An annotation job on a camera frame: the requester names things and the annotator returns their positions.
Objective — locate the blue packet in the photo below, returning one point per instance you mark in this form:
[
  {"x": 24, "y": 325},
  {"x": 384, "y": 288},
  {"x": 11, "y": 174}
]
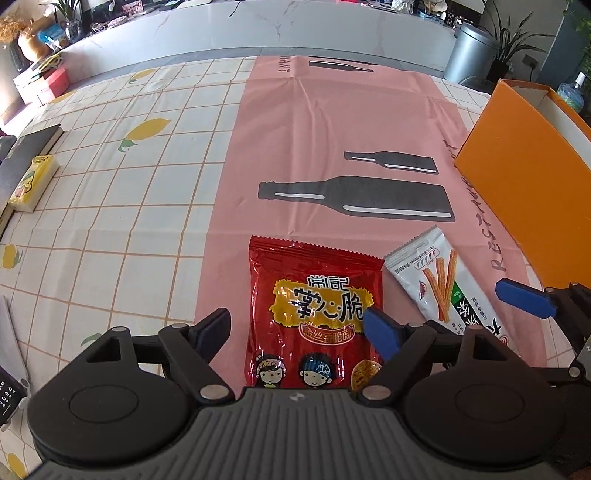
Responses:
[{"x": 51, "y": 34}]

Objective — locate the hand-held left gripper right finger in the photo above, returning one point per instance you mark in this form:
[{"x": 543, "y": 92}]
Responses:
[{"x": 381, "y": 334}]

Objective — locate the white stick snack packet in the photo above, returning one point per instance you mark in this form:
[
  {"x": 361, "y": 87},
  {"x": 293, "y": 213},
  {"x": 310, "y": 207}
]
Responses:
[{"x": 443, "y": 277}]

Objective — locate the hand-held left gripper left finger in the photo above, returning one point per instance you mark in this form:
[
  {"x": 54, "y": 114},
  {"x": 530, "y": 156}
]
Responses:
[{"x": 214, "y": 330}]

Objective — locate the white marble counter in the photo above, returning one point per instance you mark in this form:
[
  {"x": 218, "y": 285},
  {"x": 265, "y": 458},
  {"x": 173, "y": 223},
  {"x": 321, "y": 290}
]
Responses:
[{"x": 277, "y": 32}]

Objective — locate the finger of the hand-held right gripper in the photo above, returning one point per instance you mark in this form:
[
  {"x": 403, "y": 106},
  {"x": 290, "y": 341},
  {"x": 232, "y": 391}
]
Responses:
[{"x": 521, "y": 295}]

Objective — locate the green plant in glass vase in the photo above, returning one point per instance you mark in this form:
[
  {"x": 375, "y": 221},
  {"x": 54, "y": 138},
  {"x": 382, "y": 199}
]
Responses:
[{"x": 69, "y": 23}]

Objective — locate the pink bottle print plastic bag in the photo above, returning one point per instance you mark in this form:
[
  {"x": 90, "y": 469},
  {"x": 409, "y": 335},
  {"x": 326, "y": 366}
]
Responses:
[{"x": 323, "y": 138}]

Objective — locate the lemon print checkered tablecloth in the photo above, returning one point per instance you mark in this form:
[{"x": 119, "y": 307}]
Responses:
[{"x": 138, "y": 207}]

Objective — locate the wall outlet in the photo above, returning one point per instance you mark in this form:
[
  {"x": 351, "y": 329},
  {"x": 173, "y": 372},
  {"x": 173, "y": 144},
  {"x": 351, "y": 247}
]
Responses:
[{"x": 531, "y": 61}]

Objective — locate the orange cardboard box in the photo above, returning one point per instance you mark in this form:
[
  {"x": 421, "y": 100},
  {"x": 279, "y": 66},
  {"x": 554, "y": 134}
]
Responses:
[{"x": 517, "y": 184}]

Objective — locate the long leaf potted plant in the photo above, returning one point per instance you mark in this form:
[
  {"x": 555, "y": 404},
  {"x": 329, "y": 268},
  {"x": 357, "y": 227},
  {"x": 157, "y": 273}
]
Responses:
[{"x": 505, "y": 46}]

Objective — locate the grey flat box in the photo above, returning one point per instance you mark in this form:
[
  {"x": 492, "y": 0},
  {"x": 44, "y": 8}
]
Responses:
[{"x": 9, "y": 337}]

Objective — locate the black book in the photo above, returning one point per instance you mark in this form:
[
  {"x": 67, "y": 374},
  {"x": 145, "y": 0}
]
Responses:
[{"x": 23, "y": 152}]

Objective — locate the orange plush toy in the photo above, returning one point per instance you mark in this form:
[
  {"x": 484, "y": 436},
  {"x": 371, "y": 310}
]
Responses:
[{"x": 34, "y": 44}]

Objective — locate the grey metal trash can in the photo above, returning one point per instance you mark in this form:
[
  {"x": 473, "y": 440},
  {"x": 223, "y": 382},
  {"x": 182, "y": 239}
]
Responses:
[{"x": 471, "y": 50}]

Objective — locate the yellow small box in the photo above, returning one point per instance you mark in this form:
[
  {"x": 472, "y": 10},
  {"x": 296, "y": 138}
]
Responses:
[{"x": 32, "y": 182}]

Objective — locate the red box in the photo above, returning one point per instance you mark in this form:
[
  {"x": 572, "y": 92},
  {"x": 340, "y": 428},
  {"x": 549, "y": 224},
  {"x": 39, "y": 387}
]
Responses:
[{"x": 57, "y": 81}]

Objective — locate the blue water jug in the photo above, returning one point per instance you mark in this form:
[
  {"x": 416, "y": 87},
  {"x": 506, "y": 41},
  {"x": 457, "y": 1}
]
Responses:
[{"x": 572, "y": 94}]

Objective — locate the red snack packet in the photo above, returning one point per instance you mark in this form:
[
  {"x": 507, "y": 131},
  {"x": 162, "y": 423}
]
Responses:
[{"x": 314, "y": 277}]

